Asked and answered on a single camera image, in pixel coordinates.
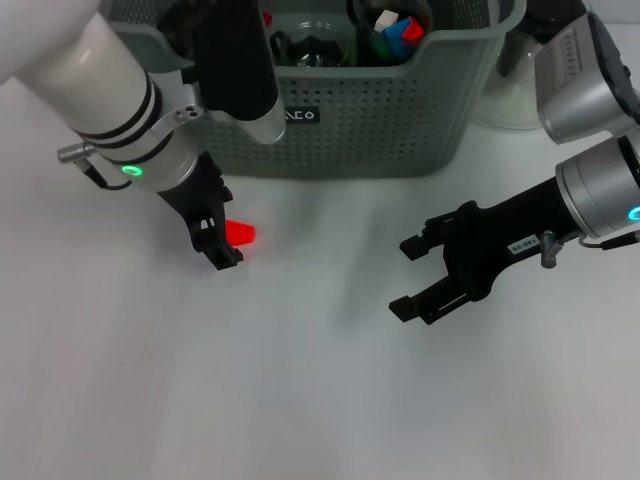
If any black round teapot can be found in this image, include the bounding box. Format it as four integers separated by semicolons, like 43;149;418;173
158;0;201;49

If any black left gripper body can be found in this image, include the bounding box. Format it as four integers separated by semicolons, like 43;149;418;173
156;151;235;251

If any grey perforated storage bin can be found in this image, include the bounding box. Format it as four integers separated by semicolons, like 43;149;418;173
107;0;529;180

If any left arm cable with connector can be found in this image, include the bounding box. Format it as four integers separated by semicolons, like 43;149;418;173
56;141;135;191

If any white toy brick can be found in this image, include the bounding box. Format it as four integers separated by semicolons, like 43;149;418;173
373;8;399;34

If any orange wedge toy block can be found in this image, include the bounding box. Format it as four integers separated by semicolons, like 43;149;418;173
224;218;257;248

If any glass carafe with black lid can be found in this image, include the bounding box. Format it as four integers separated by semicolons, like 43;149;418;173
472;0;589;132

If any blue square toy plate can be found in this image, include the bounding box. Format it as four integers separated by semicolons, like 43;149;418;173
383;20;416;57

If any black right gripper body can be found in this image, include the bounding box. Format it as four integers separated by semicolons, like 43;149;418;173
441;174;572;304

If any right arm metal cable connector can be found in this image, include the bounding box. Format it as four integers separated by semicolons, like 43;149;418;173
538;228;640;270

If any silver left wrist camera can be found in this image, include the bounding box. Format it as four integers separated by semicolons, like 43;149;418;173
182;0;288;146

